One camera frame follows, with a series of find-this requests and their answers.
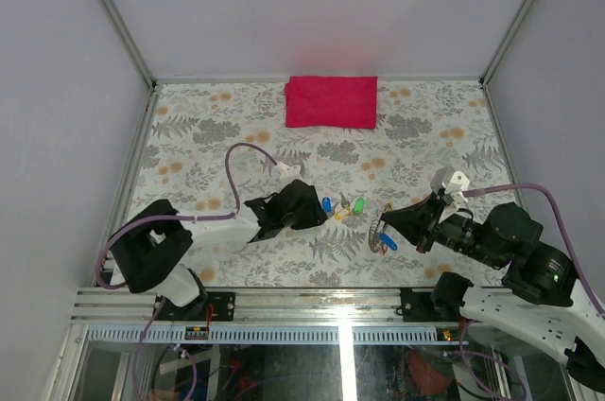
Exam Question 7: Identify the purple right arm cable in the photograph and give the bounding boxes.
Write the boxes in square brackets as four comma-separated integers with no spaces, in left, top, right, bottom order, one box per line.
[458,182,605,401]

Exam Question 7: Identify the green key tag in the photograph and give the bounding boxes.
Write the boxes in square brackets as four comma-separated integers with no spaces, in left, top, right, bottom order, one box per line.
[353,198,366,215]

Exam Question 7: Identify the key yellow tag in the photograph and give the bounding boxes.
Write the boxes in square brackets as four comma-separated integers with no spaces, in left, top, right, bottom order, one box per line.
[335,194,352,220]

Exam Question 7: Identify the pink folded cloth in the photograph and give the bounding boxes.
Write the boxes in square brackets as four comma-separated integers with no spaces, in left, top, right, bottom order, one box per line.
[284,76,378,130]

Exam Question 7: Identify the blue key tag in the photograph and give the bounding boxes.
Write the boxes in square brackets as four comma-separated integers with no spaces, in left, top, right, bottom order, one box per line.
[379,233,398,251]
[321,197,332,214]

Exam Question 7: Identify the metal keyring hoop yellow handle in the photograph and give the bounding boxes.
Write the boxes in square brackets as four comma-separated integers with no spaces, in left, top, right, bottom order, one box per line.
[368,202,393,255]

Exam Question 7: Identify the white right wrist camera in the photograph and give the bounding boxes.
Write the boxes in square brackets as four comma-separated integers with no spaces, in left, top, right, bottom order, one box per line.
[430,166,470,205]

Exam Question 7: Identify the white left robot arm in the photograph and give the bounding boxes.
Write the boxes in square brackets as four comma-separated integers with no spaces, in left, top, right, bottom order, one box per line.
[108,179,327,321]

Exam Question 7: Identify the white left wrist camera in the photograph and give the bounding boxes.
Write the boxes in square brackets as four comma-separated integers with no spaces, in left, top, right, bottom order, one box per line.
[275,162,303,181]

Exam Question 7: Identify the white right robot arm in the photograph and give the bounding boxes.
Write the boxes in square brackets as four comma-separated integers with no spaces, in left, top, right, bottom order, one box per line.
[380,195,604,392]

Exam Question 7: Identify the blue key tag on ring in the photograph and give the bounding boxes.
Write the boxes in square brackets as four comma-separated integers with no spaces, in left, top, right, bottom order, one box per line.
[379,233,398,251]

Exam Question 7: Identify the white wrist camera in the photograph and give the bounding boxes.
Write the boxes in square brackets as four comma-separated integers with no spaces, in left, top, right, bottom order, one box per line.
[430,166,470,205]
[275,162,303,181]

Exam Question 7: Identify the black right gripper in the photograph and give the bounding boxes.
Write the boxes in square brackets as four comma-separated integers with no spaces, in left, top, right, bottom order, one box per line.
[379,188,505,268]

